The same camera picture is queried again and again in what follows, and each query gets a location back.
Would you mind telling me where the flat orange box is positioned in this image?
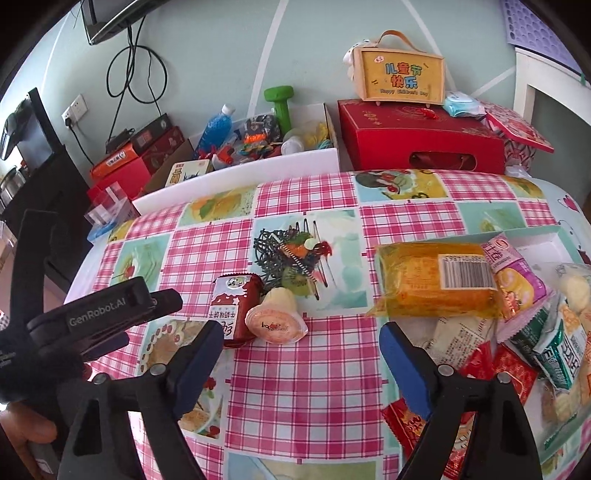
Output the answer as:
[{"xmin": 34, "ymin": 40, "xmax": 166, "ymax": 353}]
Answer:
[{"xmin": 90, "ymin": 142, "xmax": 139, "ymax": 181}]

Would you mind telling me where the orange clear cake packet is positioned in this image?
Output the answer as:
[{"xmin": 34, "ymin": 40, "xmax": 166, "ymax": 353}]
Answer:
[{"xmin": 367, "ymin": 241, "xmax": 504, "ymax": 320}]

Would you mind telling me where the blue tissue box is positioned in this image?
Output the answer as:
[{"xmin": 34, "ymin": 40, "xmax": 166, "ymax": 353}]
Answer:
[{"xmin": 85, "ymin": 222, "xmax": 118, "ymax": 245}]

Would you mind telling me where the red cartoon snack packet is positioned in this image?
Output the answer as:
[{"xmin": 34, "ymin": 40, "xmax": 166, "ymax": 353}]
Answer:
[{"xmin": 381, "ymin": 398, "xmax": 478, "ymax": 480}]

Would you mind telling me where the yellow drink carton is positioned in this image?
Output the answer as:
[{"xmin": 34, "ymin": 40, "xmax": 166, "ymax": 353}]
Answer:
[{"xmin": 164, "ymin": 161, "xmax": 214, "ymax": 188}]

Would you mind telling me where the white wall socket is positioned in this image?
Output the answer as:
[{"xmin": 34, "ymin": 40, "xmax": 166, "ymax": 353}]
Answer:
[{"xmin": 62, "ymin": 95, "xmax": 88, "ymax": 125}]

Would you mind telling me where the dark red candy packet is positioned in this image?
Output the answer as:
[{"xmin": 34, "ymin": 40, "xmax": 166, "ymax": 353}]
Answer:
[{"xmin": 210, "ymin": 273, "xmax": 265, "ymax": 349}]

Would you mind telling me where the large red gift box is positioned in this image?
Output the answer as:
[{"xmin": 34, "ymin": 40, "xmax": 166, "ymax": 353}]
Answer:
[{"xmin": 337, "ymin": 98, "xmax": 506, "ymax": 175}]

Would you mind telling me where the person's left hand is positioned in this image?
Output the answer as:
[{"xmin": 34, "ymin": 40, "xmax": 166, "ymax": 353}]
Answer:
[{"xmin": 0, "ymin": 401, "xmax": 58, "ymax": 462}]

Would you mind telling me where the yellow gift box with handle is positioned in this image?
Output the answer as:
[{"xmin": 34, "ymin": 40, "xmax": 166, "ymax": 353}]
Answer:
[{"xmin": 342, "ymin": 30, "xmax": 446, "ymax": 104}]

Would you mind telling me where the black cabinet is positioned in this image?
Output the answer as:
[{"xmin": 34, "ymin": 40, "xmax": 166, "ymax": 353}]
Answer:
[{"xmin": 0, "ymin": 141, "xmax": 93, "ymax": 296}]

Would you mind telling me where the open cardboard box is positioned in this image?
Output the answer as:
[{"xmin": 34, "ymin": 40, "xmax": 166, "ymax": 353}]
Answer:
[{"xmin": 139, "ymin": 102, "xmax": 340, "ymax": 195}]

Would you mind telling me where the blue wet wipes pack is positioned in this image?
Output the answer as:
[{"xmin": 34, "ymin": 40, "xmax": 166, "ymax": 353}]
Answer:
[{"xmin": 443, "ymin": 91, "xmax": 486, "ymax": 118}]

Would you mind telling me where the black cable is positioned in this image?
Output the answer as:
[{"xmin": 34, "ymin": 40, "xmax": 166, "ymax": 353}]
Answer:
[{"xmin": 107, "ymin": 14, "xmax": 168, "ymax": 144}]

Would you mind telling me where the red patterned box lid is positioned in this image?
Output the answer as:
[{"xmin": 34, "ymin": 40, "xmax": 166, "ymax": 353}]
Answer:
[{"xmin": 480, "ymin": 102, "xmax": 555, "ymax": 154}]

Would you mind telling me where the clear plastic box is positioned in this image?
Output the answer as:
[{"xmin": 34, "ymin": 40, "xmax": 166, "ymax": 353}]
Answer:
[{"xmin": 85, "ymin": 182, "xmax": 139, "ymax": 227}]

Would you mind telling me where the red white patterned box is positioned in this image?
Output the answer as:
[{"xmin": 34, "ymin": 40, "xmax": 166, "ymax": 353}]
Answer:
[{"xmin": 503, "ymin": 138, "xmax": 539, "ymax": 169}]

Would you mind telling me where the pink checked printed tablecloth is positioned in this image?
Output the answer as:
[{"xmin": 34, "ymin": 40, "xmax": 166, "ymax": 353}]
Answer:
[{"xmin": 65, "ymin": 168, "xmax": 561, "ymax": 480}]

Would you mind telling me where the yellow mesh bag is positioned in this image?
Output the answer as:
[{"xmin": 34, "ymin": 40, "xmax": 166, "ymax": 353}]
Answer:
[{"xmin": 295, "ymin": 119, "xmax": 331, "ymax": 148}]

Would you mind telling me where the red carton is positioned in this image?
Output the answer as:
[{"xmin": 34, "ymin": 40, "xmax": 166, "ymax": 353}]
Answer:
[{"xmin": 88, "ymin": 159, "xmax": 153, "ymax": 201}]

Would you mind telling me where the green dumbbell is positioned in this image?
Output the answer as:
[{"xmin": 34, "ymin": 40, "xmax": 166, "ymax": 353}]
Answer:
[{"xmin": 264, "ymin": 85, "xmax": 296, "ymax": 132}]

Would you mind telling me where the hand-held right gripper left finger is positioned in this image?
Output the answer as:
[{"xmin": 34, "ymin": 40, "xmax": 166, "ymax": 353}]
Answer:
[{"xmin": 58, "ymin": 320, "xmax": 225, "ymax": 480}]

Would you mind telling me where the dark red box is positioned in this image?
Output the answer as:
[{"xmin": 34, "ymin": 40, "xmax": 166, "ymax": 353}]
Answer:
[{"xmin": 130, "ymin": 113, "xmax": 185, "ymax": 174}]

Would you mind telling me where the black power adapter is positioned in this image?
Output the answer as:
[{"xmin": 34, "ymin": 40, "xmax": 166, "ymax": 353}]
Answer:
[{"xmin": 105, "ymin": 130, "xmax": 134, "ymax": 153}]

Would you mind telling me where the white tray with snacks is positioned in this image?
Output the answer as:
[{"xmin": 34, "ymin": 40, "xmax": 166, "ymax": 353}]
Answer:
[{"xmin": 369, "ymin": 224, "xmax": 591, "ymax": 467}]

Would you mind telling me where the pink purple cake packet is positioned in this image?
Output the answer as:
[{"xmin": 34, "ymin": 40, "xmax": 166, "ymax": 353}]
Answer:
[{"xmin": 480, "ymin": 233, "xmax": 550, "ymax": 323}]

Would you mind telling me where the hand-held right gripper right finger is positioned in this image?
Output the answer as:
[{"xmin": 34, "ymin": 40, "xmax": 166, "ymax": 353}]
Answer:
[{"xmin": 379, "ymin": 320, "xmax": 543, "ymax": 480}]

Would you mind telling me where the green white wafer packet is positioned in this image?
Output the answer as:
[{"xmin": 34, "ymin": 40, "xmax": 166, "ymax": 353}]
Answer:
[
  {"xmin": 533, "ymin": 314, "xmax": 589, "ymax": 393},
  {"xmin": 508, "ymin": 302, "xmax": 561, "ymax": 370}
]

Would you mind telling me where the black appliance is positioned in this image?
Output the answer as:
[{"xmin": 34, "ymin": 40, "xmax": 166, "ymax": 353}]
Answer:
[{"xmin": 0, "ymin": 88, "xmax": 55, "ymax": 161}]

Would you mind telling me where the long red snack packet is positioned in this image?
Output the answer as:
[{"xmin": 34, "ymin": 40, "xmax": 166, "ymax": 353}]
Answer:
[{"xmin": 461, "ymin": 342, "xmax": 540, "ymax": 407}]

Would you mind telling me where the blue plastic bottle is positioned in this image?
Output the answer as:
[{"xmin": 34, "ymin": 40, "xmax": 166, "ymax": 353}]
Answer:
[{"xmin": 196, "ymin": 104, "xmax": 236, "ymax": 155}]

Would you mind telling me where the dark toy packet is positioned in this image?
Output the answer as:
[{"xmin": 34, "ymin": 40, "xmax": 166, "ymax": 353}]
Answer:
[{"xmin": 244, "ymin": 113, "xmax": 282, "ymax": 144}]

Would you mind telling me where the purple perforated basket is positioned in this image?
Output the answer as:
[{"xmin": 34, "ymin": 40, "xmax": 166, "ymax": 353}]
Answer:
[{"xmin": 501, "ymin": 0, "xmax": 585, "ymax": 75}]

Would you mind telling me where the white shelf unit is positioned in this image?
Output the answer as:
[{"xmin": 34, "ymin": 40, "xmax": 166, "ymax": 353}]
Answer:
[{"xmin": 514, "ymin": 46, "xmax": 591, "ymax": 153}]

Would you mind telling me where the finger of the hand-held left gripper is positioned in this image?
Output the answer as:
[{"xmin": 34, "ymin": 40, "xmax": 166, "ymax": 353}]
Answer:
[
  {"xmin": 82, "ymin": 331, "xmax": 132, "ymax": 363},
  {"xmin": 151, "ymin": 289, "xmax": 184, "ymax": 320}
]

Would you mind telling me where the wall-mounted black monitor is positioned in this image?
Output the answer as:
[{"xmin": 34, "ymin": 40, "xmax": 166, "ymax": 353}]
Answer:
[{"xmin": 83, "ymin": 0, "xmax": 171, "ymax": 44}]

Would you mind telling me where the clear green-sealed cake packet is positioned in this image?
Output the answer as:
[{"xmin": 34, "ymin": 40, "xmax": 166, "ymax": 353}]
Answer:
[{"xmin": 538, "ymin": 369, "xmax": 591, "ymax": 462}]

